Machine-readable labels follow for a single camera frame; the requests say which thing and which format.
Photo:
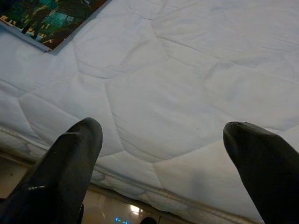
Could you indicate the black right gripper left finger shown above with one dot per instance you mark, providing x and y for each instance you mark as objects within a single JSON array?
[{"x": 58, "y": 177}]

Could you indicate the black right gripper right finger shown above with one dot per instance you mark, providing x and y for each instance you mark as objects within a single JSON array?
[{"x": 268, "y": 172}]

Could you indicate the white quilted mattress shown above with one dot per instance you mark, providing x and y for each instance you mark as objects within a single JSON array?
[{"x": 175, "y": 81}]

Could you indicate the dark picture magazine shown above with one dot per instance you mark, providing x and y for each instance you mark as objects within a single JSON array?
[{"x": 51, "y": 18}]

